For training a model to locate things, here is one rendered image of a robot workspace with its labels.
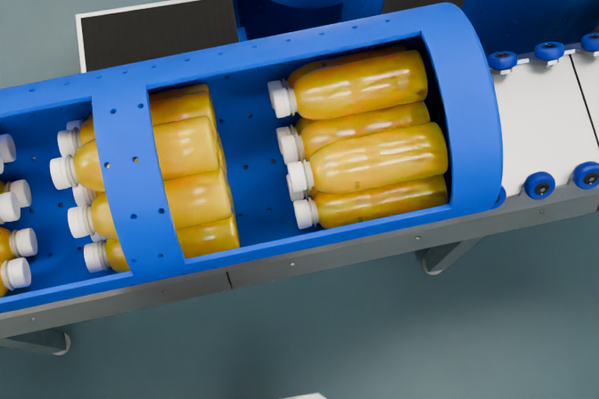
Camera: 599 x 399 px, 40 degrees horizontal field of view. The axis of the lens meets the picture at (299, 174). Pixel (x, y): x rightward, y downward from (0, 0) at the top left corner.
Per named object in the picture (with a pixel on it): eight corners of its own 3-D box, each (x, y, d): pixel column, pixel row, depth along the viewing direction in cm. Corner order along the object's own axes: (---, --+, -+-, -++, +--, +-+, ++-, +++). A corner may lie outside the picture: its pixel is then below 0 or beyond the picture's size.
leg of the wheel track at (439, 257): (446, 272, 214) (504, 224, 154) (424, 277, 214) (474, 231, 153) (440, 250, 216) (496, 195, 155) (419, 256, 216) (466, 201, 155)
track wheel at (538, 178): (558, 175, 119) (553, 166, 121) (529, 181, 119) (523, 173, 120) (556, 198, 122) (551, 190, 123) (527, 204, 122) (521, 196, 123)
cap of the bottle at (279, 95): (285, 87, 107) (272, 90, 107) (291, 117, 108) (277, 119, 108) (283, 85, 111) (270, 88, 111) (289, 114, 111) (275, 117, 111)
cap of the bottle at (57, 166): (75, 183, 104) (61, 185, 104) (68, 153, 103) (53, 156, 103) (70, 190, 100) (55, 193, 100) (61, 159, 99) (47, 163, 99)
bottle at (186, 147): (220, 162, 107) (79, 191, 106) (209, 109, 105) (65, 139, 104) (220, 175, 100) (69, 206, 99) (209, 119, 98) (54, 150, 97)
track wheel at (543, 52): (570, 57, 125) (569, 44, 124) (541, 62, 125) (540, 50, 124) (557, 50, 129) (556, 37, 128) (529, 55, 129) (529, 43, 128)
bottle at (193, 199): (222, 159, 108) (82, 189, 107) (222, 169, 102) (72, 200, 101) (233, 210, 110) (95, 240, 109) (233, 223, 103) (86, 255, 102)
